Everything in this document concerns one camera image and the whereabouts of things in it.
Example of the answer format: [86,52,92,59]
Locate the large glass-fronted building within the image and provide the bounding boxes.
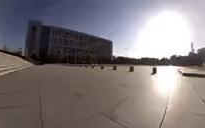
[24,20,114,65]

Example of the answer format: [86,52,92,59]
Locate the grey paved plaza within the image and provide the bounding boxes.
[0,63,205,128]

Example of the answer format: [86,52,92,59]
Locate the row of dark bollards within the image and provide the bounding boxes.
[83,63,158,76]

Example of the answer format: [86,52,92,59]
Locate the distant row of trees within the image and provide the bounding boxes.
[112,46,205,67]

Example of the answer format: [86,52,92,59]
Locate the distant slender tower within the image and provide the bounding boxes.
[190,42,195,56]

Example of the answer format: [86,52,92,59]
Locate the raised paved platform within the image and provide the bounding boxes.
[175,65,205,79]

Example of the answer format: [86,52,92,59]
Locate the wide stone steps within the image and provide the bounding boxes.
[0,48,35,81]

